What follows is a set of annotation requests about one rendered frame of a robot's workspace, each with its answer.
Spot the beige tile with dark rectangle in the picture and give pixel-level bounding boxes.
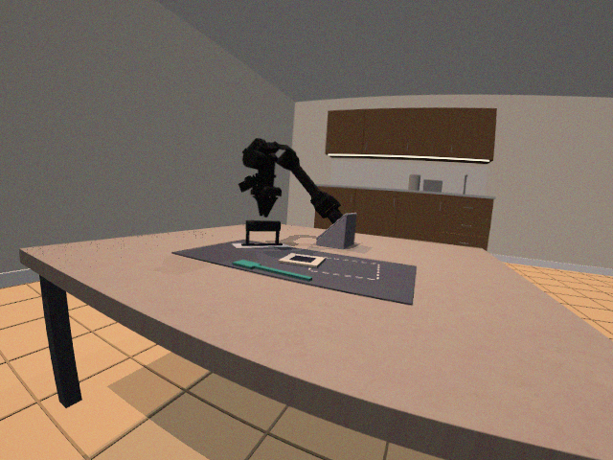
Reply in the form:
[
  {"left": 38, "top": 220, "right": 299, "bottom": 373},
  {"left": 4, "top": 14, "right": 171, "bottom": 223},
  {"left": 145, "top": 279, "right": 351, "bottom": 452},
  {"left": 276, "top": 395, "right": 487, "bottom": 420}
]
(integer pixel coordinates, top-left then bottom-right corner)
[{"left": 278, "top": 253, "right": 326, "bottom": 268}]

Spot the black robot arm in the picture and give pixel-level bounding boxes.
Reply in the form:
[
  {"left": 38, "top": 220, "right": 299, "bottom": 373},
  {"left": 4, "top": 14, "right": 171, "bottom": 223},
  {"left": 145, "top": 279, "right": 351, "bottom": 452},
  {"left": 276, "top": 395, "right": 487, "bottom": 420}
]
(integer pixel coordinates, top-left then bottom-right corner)
[{"left": 238, "top": 138, "right": 343, "bottom": 224}]

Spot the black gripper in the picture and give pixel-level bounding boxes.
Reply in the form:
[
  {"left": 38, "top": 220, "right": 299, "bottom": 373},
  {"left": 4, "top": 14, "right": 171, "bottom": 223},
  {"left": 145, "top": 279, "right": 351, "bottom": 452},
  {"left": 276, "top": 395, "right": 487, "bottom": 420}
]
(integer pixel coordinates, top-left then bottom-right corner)
[{"left": 251, "top": 171, "right": 282, "bottom": 218}]

